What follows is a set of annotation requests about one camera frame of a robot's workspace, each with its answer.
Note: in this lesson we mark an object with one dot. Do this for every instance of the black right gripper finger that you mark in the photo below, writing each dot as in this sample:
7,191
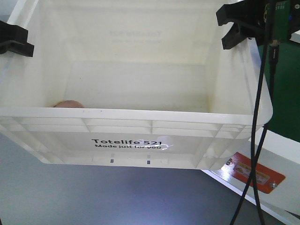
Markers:
236,34
235,12

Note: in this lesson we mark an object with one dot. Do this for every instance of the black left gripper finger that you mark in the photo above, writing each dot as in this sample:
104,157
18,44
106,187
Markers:
12,34
24,50

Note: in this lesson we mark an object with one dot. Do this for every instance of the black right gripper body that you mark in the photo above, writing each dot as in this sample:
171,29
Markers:
262,16

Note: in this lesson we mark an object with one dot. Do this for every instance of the grey smiley plush ball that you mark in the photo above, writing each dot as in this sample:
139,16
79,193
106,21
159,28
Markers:
69,104

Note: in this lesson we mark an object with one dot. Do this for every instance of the white Totelife plastic crate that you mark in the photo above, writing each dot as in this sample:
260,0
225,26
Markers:
157,87

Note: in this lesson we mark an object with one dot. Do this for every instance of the white outer conveyor rim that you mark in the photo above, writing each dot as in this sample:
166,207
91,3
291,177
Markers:
281,153

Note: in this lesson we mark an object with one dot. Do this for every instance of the red warning label plate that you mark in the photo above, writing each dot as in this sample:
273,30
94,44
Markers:
239,167

